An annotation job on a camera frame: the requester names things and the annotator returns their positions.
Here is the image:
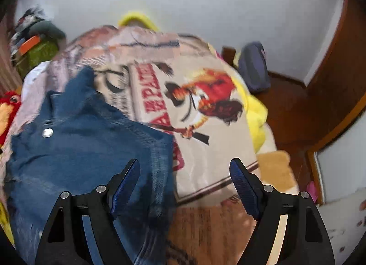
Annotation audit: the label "red plush parrot toy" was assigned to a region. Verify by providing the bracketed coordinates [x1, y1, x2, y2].
[0, 91, 21, 147]

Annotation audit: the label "striped brown curtain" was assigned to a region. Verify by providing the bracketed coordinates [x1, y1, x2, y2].
[0, 16, 22, 95]

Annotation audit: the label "blue denim jeans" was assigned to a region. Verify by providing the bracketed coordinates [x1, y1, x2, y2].
[4, 67, 174, 264]

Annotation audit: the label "printed newspaper pattern blanket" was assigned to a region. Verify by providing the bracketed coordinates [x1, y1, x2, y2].
[5, 24, 290, 265]

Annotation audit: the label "blue grey backpack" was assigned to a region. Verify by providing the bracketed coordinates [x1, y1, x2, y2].
[238, 41, 271, 94]

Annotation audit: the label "pile of clutter items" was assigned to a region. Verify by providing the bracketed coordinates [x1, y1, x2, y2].
[9, 6, 46, 55]

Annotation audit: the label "white cloth bundle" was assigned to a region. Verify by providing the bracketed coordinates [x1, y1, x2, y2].
[20, 61, 50, 102]

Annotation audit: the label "green patterned storage box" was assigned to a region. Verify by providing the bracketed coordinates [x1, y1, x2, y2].
[16, 40, 59, 80]

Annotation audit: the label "brown wooden door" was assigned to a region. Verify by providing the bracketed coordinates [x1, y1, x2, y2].
[307, 0, 365, 149]

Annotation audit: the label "orange shoe box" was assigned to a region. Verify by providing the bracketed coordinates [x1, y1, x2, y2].
[19, 35, 41, 56]

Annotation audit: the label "grey neck pillow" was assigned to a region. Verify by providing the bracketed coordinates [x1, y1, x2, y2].
[28, 21, 66, 40]

